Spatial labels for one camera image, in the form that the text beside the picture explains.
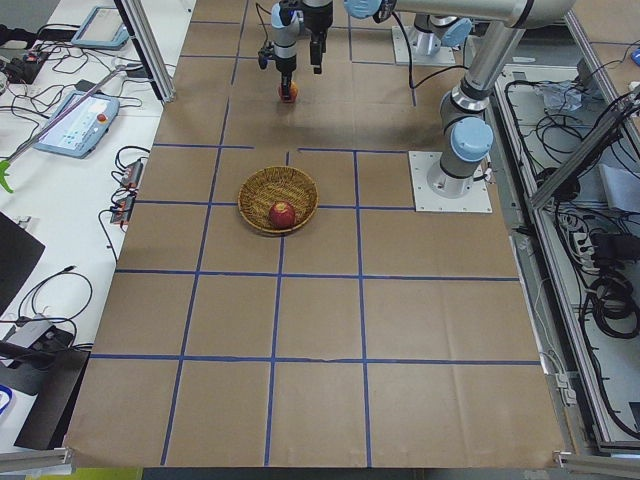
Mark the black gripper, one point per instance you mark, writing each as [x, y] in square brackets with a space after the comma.
[316, 21]
[285, 65]

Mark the yellow-red apple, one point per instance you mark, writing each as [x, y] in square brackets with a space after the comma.
[288, 93]

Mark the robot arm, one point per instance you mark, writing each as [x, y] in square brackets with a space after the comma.
[287, 25]
[468, 138]

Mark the woven wicker basket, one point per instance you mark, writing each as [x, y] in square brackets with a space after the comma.
[277, 184]

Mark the dark red basket apple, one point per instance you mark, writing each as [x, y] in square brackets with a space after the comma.
[282, 215]

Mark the teach pendant far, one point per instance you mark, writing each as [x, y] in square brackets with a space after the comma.
[103, 28]

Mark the teach pendant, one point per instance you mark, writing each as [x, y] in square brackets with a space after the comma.
[103, 28]
[78, 133]

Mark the teach pendant near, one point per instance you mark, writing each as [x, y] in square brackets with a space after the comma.
[78, 133]

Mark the green tipped reach stick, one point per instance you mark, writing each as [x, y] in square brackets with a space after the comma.
[6, 163]

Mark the black laptop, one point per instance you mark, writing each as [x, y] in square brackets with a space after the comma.
[20, 253]

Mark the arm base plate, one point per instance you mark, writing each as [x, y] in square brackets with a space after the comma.
[436, 192]
[424, 48]

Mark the aluminium frame post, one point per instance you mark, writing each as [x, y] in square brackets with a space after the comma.
[137, 24]

